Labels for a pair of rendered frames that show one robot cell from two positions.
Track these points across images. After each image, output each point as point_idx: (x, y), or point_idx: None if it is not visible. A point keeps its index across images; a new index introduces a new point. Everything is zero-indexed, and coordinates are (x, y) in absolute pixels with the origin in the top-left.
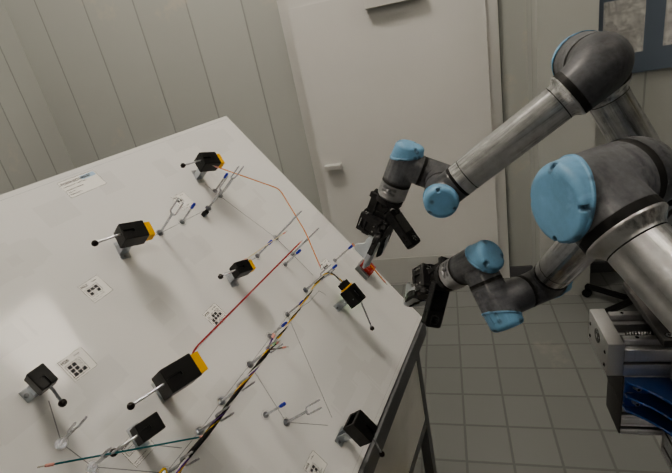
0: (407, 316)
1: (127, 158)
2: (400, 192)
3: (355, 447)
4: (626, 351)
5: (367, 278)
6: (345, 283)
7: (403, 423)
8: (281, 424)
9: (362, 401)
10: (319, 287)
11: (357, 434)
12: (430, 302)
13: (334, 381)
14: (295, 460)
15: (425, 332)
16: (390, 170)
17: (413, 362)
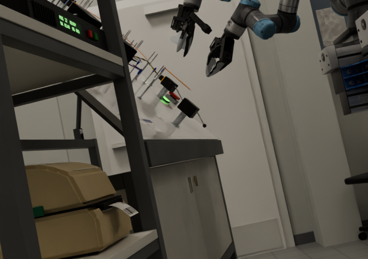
0: (207, 131)
1: None
2: None
3: (185, 133)
4: (336, 49)
5: (174, 101)
6: (163, 76)
7: (214, 201)
8: (136, 96)
9: (184, 127)
10: (143, 84)
11: (187, 105)
12: (223, 46)
13: (164, 110)
14: (149, 109)
15: (222, 150)
16: None
17: (216, 150)
